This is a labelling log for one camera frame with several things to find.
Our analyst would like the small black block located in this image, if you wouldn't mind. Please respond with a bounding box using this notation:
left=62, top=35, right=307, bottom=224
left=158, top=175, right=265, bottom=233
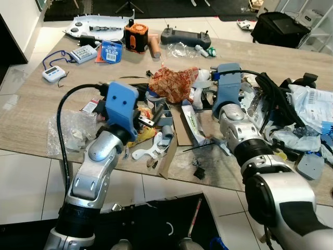
left=193, top=166, right=207, bottom=181

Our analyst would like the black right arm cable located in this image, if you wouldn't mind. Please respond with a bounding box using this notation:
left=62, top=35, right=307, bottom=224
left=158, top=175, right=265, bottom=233
left=238, top=69, right=292, bottom=128

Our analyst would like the grey robot foot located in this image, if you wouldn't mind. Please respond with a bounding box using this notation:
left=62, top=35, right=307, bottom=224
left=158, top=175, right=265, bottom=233
left=111, top=239, right=132, bottom=250
left=176, top=237, right=204, bottom=250

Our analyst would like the black zip tie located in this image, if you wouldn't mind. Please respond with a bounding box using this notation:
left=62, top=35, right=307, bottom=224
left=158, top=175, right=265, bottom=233
left=182, top=137, right=225, bottom=153

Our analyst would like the black bag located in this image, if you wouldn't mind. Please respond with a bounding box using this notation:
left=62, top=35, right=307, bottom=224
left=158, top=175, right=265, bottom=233
left=251, top=11, right=312, bottom=49

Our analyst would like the orange black device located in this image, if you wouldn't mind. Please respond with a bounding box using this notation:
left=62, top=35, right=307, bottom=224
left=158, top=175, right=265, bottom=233
left=123, top=20, right=150, bottom=54

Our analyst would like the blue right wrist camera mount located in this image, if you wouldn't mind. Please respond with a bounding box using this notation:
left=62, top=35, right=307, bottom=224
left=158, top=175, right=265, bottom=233
left=212, top=63, right=243, bottom=118

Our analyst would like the grey left robot foot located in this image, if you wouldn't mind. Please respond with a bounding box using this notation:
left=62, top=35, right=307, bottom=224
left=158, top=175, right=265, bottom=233
left=111, top=239, right=132, bottom=250

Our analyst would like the white plastic shell panel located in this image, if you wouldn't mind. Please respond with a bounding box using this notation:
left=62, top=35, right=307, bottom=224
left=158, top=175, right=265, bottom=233
left=63, top=9, right=137, bottom=42

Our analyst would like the small white green bottle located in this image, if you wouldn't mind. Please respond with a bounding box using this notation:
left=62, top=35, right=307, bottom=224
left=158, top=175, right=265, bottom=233
left=195, top=45, right=217, bottom=57

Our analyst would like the grey keypad device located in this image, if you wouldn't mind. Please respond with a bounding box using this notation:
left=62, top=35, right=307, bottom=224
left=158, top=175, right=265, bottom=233
left=70, top=45, right=99, bottom=65

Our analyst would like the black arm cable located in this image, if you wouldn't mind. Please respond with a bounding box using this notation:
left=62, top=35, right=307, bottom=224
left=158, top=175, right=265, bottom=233
left=238, top=69, right=292, bottom=128
left=56, top=83, right=113, bottom=180

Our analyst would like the brown cardboard piece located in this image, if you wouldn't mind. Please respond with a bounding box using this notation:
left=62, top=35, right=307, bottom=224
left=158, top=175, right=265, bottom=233
left=158, top=106, right=194, bottom=179

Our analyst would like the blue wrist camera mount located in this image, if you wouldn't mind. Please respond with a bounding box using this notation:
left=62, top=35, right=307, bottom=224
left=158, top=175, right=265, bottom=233
left=212, top=63, right=243, bottom=118
left=105, top=81, right=140, bottom=139

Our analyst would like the white timer with blue lanyard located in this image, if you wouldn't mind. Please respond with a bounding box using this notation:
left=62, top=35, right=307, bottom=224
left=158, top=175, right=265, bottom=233
left=42, top=50, right=79, bottom=84

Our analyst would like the black strap bundle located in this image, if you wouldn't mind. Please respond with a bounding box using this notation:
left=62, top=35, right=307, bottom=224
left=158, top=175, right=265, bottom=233
left=253, top=72, right=319, bottom=128

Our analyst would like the beige cylinder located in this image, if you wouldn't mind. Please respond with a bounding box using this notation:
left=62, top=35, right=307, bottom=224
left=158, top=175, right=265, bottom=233
left=148, top=33, right=162, bottom=58

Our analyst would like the white plastic bracket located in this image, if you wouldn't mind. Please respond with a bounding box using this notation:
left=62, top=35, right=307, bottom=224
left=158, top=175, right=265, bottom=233
left=131, top=136, right=168, bottom=161

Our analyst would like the crumpled red patterned wrapper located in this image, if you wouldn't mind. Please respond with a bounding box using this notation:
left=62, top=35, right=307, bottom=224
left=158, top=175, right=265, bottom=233
left=149, top=66, right=199, bottom=104

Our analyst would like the blue grey printed part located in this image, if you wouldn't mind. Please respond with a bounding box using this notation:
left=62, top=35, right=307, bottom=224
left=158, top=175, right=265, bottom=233
left=296, top=153, right=326, bottom=181

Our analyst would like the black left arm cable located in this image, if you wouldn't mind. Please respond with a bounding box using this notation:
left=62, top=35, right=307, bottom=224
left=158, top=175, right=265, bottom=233
left=56, top=83, right=113, bottom=180

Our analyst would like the small clear plastic bag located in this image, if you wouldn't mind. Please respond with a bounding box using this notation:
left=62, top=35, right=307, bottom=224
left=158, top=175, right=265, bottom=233
left=168, top=43, right=204, bottom=59

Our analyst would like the grey right robot foot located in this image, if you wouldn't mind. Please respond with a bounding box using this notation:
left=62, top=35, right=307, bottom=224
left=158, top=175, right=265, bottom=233
left=176, top=237, right=204, bottom=250

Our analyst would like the white green packet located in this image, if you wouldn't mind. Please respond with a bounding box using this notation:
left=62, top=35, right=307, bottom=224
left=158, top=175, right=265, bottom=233
left=181, top=99, right=207, bottom=145

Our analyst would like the grey printed bracket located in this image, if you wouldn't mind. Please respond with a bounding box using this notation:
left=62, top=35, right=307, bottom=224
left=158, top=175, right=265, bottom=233
left=156, top=101, right=175, bottom=130

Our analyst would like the yellow snack wrapper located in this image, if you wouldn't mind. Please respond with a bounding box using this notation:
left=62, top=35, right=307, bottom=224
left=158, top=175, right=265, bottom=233
left=125, top=125, right=157, bottom=150

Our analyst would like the dark grey remote controller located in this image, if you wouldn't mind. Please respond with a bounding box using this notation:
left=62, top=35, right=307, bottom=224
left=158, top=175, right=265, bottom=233
left=160, top=26, right=213, bottom=48

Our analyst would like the blue white small box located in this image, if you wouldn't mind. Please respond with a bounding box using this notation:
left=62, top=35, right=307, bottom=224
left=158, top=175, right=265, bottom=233
left=95, top=40, right=123, bottom=65

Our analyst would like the large crumpled clear plastic bag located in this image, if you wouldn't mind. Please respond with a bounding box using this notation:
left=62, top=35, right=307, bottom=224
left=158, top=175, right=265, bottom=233
left=46, top=108, right=100, bottom=157

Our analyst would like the dark cabinet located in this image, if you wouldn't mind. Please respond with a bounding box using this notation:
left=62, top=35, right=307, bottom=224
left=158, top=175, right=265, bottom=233
left=0, top=15, right=28, bottom=66

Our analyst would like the white barcode mailer bag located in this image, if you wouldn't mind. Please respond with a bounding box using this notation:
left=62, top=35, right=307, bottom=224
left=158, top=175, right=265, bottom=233
left=288, top=83, right=333, bottom=132

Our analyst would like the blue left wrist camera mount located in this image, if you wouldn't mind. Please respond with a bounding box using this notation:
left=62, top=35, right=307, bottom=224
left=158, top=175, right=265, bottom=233
left=105, top=81, right=140, bottom=139

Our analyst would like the small white floor item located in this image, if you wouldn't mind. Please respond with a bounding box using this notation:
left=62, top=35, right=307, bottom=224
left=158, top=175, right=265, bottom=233
left=236, top=19, right=256, bottom=30

